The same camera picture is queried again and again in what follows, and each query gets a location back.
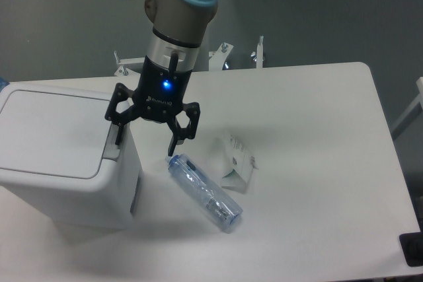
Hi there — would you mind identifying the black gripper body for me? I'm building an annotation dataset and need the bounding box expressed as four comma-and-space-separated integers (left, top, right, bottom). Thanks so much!
132, 55, 192, 123

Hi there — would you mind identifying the white push-lid trash can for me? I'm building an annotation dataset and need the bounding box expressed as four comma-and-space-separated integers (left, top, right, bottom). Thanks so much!
1, 83, 142, 229

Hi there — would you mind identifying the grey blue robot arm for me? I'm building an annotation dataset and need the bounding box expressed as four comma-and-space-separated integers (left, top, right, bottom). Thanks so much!
105, 0, 218, 155

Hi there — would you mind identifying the clear blue plastic bottle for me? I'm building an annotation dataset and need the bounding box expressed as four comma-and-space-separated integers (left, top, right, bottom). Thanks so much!
166, 154, 243, 232

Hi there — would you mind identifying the crumpled white milk carton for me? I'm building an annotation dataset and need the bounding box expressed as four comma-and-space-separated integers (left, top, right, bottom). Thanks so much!
220, 131, 258, 194

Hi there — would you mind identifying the blue object at left edge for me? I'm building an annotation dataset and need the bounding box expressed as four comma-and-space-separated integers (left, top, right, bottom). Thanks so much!
0, 77, 9, 91

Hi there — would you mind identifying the black clamp at table corner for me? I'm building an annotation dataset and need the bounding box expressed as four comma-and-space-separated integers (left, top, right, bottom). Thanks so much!
399, 232, 422, 267

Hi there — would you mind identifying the white metal base frame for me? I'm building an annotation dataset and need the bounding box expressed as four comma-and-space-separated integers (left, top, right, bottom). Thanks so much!
114, 35, 265, 77

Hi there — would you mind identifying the white frame at right edge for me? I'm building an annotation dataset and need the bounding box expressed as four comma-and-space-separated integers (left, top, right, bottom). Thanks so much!
391, 77, 422, 140

